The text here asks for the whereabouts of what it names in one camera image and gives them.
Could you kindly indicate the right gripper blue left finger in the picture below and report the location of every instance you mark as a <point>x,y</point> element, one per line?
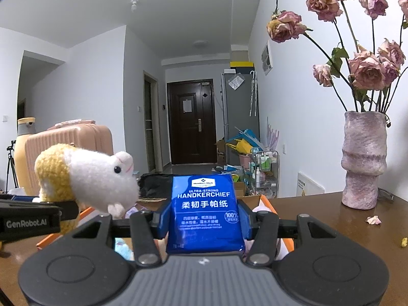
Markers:
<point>161,219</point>

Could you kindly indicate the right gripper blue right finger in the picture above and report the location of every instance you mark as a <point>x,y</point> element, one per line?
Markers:
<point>248,220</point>

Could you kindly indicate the blue handkerchief tissue pack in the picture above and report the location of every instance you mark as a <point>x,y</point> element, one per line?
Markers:
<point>204,215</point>

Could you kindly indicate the yellow white plush toy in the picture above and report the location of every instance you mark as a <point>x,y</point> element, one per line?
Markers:
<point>92,179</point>

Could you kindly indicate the orange red cardboard box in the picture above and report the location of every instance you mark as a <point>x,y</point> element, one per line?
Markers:
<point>255,203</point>

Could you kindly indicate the metal utility cart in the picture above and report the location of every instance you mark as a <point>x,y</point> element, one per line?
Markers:
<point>264,173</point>

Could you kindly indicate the light blue knitted plush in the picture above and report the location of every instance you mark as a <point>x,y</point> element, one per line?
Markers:
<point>123,249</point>

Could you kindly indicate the pink ribbed small suitcase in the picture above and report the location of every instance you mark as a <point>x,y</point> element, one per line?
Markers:
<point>85,134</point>

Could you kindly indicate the dark brown entrance door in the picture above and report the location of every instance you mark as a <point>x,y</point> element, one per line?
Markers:
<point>192,122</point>

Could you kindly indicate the grey refrigerator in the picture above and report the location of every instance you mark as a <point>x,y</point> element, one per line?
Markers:
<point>236,89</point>

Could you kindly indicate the fallen pink petal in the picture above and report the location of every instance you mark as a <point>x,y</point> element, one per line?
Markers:
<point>373,220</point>

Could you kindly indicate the pink textured vase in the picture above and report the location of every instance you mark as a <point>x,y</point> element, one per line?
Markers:
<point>364,154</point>

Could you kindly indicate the yellow black box on fridge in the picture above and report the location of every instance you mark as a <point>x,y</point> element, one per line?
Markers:
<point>241,65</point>

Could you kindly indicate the dried pink rose bouquet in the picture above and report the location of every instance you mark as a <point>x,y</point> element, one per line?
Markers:
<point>357,47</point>

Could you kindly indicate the black camera tripod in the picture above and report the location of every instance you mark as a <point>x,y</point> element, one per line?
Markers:
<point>11,170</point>

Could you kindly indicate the white wall panel box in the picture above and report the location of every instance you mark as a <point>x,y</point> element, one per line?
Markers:
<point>266,58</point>

